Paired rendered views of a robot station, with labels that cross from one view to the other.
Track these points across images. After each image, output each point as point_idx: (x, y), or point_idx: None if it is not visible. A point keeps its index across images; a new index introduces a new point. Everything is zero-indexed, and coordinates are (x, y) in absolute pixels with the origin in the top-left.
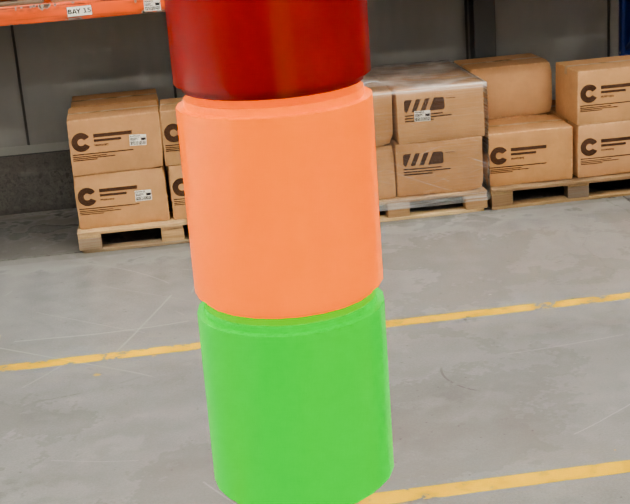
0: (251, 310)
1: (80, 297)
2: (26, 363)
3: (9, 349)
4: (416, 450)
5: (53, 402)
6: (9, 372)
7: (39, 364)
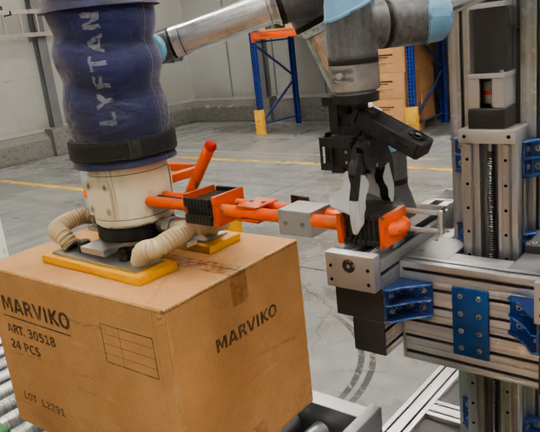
0: None
1: None
2: (438, 168)
3: (438, 163)
4: None
5: (430, 181)
6: (428, 170)
7: (442, 169)
